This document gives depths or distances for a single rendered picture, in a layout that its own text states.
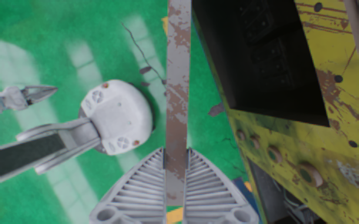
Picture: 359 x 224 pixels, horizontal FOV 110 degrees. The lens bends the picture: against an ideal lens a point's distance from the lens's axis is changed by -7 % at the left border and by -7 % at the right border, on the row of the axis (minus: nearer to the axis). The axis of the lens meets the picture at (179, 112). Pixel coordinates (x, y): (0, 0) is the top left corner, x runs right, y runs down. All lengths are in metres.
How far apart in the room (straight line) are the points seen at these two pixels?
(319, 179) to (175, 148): 0.32
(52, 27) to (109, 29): 0.59
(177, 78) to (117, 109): 1.04
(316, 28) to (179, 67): 0.21
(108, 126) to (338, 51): 1.22
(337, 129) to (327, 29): 0.15
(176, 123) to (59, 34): 1.83
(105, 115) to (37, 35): 1.19
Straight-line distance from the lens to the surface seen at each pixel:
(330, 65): 0.29
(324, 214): 0.50
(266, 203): 0.94
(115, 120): 1.20
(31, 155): 0.85
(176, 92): 0.16
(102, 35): 1.68
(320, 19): 0.28
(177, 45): 0.17
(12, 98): 0.86
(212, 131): 1.46
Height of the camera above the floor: 1.38
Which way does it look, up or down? 85 degrees down
